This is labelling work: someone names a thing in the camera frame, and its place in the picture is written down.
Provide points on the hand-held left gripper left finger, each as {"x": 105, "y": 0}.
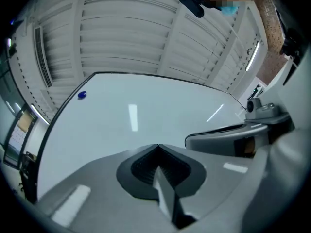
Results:
{"x": 102, "y": 193}

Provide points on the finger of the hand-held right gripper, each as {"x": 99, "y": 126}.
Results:
{"x": 213, "y": 142}

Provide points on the ceiling air vent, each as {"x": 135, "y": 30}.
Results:
{"x": 43, "y": 57}

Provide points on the grey gripper camera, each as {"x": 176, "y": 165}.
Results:
{"x": 264, "y": 110}

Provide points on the blue round magnet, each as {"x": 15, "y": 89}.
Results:
{"x": 82, "y": 95}

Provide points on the long ceiling light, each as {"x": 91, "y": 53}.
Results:
{"x": 252, "y": 56}
{"x": 40, "y": 114}

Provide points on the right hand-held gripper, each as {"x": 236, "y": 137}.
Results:
{"x": 296, "y": 88}

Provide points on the black head-worn camera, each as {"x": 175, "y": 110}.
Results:
{"x": 192, "y": 2}

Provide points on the brown and white door poster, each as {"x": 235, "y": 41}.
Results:
{"x": 23, "y": 130}

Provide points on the black device mount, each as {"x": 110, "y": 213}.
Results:
{"x": 291, "y": 42}

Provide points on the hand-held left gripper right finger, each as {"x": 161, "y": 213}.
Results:
{"x": 218, "y": 190}

